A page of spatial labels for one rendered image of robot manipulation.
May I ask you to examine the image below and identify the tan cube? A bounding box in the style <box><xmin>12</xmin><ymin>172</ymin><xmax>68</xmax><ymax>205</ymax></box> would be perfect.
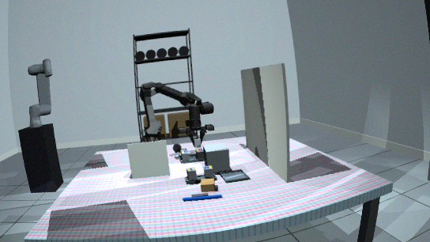
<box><xmin>201</xmin><ymin>179</ymin><xmax>215</xmax><ymax>192</ymax></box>

